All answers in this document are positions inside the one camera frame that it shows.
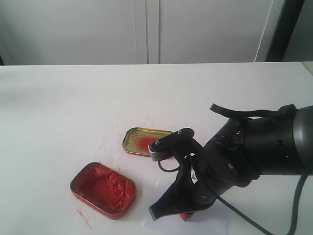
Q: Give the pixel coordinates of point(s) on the gold tin lid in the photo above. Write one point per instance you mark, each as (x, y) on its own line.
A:
(137, 139)

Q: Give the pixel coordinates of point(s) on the white cabinet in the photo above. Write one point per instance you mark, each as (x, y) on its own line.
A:
(79, 32)

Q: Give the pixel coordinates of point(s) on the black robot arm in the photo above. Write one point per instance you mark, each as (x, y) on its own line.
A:
(250, 144)

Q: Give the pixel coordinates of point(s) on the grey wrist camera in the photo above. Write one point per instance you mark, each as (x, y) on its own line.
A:
(166, 147)

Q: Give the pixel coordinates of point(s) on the red stamp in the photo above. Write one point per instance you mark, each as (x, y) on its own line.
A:
(185, 216)

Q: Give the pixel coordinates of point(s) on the dark vertical post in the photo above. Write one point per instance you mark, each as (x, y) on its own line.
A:
(284, 29)

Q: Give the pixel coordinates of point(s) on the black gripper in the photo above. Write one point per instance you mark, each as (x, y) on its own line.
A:
(205, 173)

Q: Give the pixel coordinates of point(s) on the white paper sheet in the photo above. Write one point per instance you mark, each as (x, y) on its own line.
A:
(213, 221)

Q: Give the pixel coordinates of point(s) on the red ink tin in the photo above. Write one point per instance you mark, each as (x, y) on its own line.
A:
(104, 190)

